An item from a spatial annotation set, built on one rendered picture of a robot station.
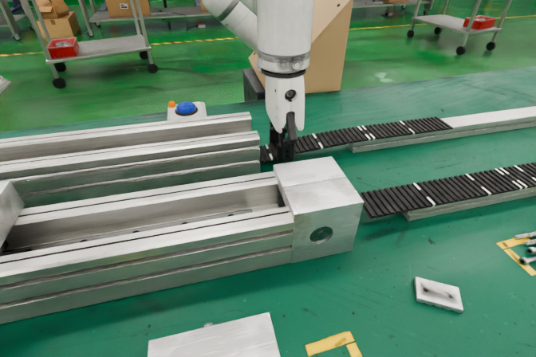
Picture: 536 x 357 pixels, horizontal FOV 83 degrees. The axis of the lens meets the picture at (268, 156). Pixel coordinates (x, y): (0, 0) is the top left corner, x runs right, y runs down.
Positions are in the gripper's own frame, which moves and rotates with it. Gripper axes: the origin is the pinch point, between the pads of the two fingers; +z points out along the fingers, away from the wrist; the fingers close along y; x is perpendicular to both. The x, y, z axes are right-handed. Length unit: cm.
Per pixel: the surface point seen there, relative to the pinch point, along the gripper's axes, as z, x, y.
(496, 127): 1.8, -49.7, -1.9
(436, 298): 2.2, -10.1, -33.1
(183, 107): -4.4, 17.6, 12.1
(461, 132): 1.8, -40.5, -1.8
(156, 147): -5.5, 21.9, -4.1
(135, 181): -0.1, 26.4, -5.0
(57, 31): 72, 195, 451
